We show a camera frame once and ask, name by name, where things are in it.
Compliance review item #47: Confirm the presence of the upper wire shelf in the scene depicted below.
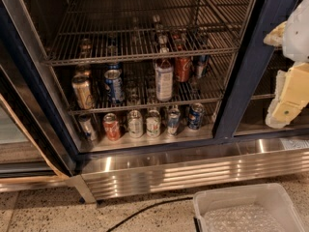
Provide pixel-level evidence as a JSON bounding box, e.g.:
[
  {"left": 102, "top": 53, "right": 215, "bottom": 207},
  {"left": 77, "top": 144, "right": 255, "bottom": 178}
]
[{"left": 46, "top": 0, "right": 253, "bottom": 67}]

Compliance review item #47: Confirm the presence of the blue pepsi can middle shelf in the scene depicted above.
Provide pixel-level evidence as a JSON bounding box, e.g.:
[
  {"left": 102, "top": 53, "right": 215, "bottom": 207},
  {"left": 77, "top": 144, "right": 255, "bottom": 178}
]
[{"left": 104, "top": 70, "right": 125, "bottom": 103}]

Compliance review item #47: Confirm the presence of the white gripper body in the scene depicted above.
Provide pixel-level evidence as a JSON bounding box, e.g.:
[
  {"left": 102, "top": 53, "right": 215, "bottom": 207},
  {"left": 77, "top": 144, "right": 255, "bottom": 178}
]
[{"left": 280, "top": 63, "right": 309, "bottom": 109}]

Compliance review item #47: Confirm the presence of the tall white label bottle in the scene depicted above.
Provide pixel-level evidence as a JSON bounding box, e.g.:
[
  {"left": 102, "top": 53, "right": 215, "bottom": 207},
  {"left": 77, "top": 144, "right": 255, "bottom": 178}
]
[{"left": 154, "top": 58, "right": 174, "bottom": 102}]

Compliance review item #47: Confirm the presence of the silver can bottom left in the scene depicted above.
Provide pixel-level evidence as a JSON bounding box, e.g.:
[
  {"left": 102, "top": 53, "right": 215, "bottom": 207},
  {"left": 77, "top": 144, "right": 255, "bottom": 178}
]
[{"left": 78, "top": 114, "right": 98, "bottom": 141}]

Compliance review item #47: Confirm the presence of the red coke can shelf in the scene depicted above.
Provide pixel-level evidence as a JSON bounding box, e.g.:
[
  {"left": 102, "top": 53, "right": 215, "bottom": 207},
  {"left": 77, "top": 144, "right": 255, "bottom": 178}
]
[{"left": 175, "top": 57, "right": 192, "bottom": 82}]

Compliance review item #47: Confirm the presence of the gold can middle shelf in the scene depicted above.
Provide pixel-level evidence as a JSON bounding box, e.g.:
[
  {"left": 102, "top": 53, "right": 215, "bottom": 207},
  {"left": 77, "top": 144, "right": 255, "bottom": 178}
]
[{"left": 71, "top": 75, "right": 94, "bottom": 110}]

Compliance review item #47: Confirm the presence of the open fridge door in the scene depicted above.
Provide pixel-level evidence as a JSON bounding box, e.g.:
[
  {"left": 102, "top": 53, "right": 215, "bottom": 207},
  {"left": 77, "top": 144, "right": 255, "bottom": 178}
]
[{"left": 0, "top": 4, "right": 74, "bottom": 192}]

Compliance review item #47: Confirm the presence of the right compartment wire shelf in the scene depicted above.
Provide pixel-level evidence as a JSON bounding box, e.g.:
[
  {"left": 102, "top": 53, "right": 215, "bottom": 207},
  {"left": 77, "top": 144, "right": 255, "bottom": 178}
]
[{"left": 252, "top": 48, "right": 293, "bottom": 100}]

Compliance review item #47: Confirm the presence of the clear plastic bin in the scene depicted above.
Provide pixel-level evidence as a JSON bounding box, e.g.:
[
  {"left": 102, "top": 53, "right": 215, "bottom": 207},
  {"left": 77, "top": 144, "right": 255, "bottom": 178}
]
[{"left": 193, "top": 183, "right": 307, "bottom": 232}]

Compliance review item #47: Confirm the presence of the stainless steel fridge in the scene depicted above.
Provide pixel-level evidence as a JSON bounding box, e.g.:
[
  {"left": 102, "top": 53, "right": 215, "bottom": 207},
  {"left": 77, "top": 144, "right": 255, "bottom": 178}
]
[{"left": 0, "top": 0, "right": 308, "bottom": 203}]

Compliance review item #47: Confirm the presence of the red coke can bottom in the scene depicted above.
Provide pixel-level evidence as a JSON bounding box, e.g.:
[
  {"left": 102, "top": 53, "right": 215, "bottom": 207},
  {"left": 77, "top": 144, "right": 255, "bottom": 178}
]
[{"left": 103, "top": 113, "right": 121, "bottom": 141}]

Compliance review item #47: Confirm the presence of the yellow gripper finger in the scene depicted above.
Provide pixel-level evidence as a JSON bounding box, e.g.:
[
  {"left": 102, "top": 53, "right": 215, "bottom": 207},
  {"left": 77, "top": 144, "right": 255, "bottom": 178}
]
[
  {"left": 265, "top": 71, "right": 301, "bottom": 129},
  {"left": 264, "top": 21, "right": 287, "bottom": 46}
]

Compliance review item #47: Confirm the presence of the blue pepsi can bottom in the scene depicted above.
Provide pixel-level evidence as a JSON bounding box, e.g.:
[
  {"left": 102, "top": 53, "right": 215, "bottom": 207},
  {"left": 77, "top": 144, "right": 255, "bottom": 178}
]
[{"left": 187, "top": 103, "right": 205, "bottom": 130}]

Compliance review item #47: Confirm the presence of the black floor cable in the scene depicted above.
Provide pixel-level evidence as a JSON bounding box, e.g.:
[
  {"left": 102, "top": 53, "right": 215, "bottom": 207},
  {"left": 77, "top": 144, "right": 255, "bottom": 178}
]
[{"left": 105, "top": 195, "right": 194, "bottom": 232}]

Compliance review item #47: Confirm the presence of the middle wire shelf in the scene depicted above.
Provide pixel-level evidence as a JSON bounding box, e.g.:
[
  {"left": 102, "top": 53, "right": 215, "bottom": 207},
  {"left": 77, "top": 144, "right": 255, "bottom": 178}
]
[{"left": 67, "top": 53, "right": 235, "bottom": 116}]

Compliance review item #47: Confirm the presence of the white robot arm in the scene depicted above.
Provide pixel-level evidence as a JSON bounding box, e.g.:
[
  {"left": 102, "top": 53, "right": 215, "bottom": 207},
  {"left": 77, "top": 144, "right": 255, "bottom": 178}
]
[{"left": 264, "top": 0, "right": 309, "bottom": 129}]

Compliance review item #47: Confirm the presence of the blue silver can bottom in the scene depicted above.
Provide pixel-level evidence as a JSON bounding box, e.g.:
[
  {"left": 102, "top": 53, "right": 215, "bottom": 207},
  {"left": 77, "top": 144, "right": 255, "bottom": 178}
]
[{"left": 167, "top": 108, "right": 181, "bottom": 136}]

